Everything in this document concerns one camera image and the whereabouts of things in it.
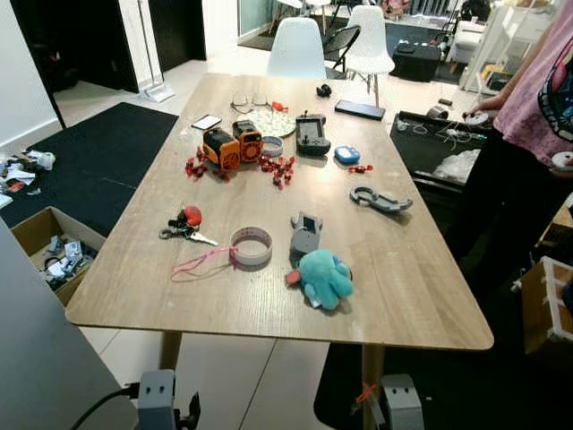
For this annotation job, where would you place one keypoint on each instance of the person's bare forearm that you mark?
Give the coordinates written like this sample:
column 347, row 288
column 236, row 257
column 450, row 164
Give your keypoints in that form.
column 510, row 90

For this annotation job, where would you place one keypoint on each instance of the keys with red ball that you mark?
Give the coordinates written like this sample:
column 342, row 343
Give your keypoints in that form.
column 188, row 219

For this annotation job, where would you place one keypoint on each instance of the person's bare hand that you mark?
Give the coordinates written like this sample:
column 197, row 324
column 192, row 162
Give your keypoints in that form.
column 478, row 113

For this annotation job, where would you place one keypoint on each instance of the teal plush octopus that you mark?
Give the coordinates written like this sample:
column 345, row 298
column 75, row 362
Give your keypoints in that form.
column 324, row 278

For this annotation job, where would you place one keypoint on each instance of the large white panel board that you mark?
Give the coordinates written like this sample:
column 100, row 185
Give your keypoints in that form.
column 45, row 358

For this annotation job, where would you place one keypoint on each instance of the light wooden table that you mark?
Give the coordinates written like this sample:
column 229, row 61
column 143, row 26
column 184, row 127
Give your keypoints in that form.
column 358, row 260

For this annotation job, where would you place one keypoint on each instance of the white tape roll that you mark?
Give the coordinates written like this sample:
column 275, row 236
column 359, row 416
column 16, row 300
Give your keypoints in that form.
column 253, row 260

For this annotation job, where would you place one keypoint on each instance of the grey block with screen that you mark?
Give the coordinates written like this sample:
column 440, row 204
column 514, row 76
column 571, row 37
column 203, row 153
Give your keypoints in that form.
column 306, row 237

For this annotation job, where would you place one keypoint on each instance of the open cardboard box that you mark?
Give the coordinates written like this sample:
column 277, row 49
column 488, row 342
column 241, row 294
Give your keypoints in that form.
column 31, row 235

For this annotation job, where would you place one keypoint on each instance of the pile of red pieces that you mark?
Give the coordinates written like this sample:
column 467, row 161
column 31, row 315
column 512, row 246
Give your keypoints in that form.
column 195, row 167
column 280, row 168

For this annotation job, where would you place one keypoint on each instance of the blue and white gadget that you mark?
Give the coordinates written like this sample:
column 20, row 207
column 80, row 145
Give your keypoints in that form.
column 347, row 154

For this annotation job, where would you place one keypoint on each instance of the orange and black device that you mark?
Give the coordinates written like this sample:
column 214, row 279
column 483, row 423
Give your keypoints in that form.
column 248, row 141
column 219, row 148

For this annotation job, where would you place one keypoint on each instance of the black side table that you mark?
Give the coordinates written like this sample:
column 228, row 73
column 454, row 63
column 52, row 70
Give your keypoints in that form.
column 430, row 152

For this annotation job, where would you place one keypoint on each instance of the black floor mat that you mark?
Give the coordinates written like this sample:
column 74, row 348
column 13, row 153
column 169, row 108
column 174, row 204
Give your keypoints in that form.
column 89, row 161

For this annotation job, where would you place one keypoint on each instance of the small grey tape roll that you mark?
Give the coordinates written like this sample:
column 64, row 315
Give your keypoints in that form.
column 272, row 140

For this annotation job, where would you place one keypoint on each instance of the black handheld controller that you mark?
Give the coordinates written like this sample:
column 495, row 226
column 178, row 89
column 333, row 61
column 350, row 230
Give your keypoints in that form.
column 312, row 134

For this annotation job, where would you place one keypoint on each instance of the white smartphone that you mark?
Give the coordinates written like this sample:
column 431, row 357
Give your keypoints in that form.
column 206, row 122

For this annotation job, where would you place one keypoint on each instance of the heap of white clutter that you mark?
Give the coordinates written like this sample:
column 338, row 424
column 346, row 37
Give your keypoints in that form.
column 22, row 170

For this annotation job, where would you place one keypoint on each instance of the round white patterned plate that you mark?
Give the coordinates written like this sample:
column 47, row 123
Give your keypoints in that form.
column 271, row 121

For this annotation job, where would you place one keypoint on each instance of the flat black phone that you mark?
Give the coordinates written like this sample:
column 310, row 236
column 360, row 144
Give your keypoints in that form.
column 360, row 109

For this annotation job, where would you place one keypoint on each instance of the small white round roll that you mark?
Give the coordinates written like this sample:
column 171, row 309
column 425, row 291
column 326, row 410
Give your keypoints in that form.
column 562, row 161

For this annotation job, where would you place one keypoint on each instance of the small orange item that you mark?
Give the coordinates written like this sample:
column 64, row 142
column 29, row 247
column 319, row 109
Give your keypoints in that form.
column 279, row 106

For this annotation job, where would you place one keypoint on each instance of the white floor stand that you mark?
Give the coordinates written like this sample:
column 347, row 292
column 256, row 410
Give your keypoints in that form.
column 157, row 90

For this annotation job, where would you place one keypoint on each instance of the small black object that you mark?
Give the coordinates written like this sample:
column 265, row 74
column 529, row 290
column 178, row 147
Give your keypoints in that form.
column 324, row 90

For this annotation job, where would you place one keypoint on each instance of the person in pink shirt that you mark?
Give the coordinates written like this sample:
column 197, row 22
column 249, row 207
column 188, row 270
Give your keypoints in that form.
column 537, row 107

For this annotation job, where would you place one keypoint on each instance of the black ottoman box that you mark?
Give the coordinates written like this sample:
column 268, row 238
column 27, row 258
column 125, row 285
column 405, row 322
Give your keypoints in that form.
column 416, row 61

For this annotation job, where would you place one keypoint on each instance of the white shell chair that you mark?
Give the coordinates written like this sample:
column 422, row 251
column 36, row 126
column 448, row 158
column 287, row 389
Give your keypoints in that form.
column 295, row 49
column 370, row 40

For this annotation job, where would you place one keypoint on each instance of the black folding chair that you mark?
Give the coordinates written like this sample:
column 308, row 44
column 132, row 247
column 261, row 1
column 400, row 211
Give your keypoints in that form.
column 342, row 40

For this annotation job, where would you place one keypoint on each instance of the white armchair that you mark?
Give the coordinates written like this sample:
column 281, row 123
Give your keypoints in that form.
column 466, row 40

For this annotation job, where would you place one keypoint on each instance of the white clothes rack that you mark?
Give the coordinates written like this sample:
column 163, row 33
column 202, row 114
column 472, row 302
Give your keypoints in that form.
column 501, row 45

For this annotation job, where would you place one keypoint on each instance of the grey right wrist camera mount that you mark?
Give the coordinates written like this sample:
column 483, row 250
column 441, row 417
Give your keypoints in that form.
column 401, row 403

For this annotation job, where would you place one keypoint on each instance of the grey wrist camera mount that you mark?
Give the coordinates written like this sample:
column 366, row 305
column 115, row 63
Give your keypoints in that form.
column 157, row 400
column 401, row 403

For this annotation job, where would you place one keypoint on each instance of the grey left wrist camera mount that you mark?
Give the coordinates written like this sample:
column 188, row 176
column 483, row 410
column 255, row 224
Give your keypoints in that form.
column 157, row 400

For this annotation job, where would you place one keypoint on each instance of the wooden crate white frame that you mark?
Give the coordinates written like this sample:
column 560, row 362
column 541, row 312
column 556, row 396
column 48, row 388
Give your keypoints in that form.
column 548, row 309

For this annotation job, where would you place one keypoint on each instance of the thin frame glasses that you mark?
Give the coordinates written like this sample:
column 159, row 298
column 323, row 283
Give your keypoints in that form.
column 240, row 100

